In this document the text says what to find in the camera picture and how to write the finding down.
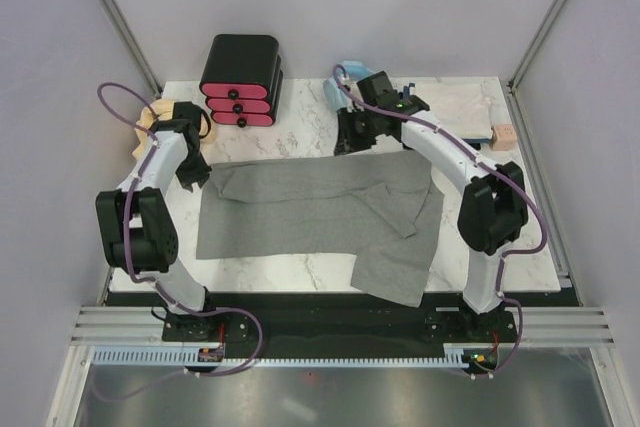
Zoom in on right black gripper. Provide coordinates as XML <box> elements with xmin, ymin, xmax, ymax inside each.
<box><xmin>335</xmin><ymin>106</ymin><xmax>380</xmax><ymax>156</ymax></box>

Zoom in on light blue headphones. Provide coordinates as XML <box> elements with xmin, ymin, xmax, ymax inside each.
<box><xmin>323</xmin><ymin>60</ymin><xmax>375</xmax><ymax>112</ymax></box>

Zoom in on yellow t shirt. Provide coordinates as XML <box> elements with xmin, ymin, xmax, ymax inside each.
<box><xmin>132</xmin><ymin>99</ymin><xmax>217</xmax><ymax>160</ymax></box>

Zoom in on grey t shirt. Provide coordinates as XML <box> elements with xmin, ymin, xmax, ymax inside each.
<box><xmin>196</xmin><ymin>150</ymin><xmax>444</xmax><ymax>307</ymax></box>

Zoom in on black pink drawer box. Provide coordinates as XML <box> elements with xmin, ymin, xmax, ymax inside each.
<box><xmin>199</xmin><ymin>34</ymin><xmax>284</xmax><ymax>128</ymax></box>

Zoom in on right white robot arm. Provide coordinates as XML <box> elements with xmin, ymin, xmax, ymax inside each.
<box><xmin>332</xmin><ymin>64</ymin><xmax>529</xmax><ymax>341</ymax></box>

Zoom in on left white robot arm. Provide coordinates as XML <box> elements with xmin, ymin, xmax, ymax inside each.
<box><xmin>95</xmin><ymin>102</ymin><xmax>220</xmax><ymax>342</ymax></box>

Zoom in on white blue folded t shirt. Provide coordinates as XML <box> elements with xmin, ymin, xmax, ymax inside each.
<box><xmin>398</xmin><ymin>77</ymin><xmax>512</xmax><ymax>142</ymax></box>

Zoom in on pink cube power strip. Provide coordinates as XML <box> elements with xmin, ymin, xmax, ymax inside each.
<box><xmin>490</xmin><ymin>124</ymin><xmax>518</xmax><ymax>151</ymax></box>

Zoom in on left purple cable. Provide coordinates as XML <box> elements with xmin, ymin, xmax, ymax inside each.
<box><xmin>92</xmin><ymin>81</ymin><xmax>266</xmax><ymax>402</ymax></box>

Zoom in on purple cable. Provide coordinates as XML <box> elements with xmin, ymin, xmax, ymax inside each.
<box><xmin>332</xmin><ymin>62</ymin><xmax>549</xmax><ymax>381</ymax></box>
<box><xmin>92</xmin><ymin>81</ymin><xmax>266</xmax><ymax>402</ymax></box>

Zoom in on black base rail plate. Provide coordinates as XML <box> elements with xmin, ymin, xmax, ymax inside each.
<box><xmin>107</xmin><ymin>289</ymin><xmax>519</xmax><ymax>361</ymax></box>

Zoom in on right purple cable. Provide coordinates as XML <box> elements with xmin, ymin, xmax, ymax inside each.
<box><xmin>332</xmin><ymin>62</ymin><xmax>549</xmax><ymax>381</ymax></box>

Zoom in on light blue cable duct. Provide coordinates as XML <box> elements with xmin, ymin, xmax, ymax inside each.
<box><xmin>91</xmin><ymin>346</ymin><xmax>469</xmax><ymax>369</ymax></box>

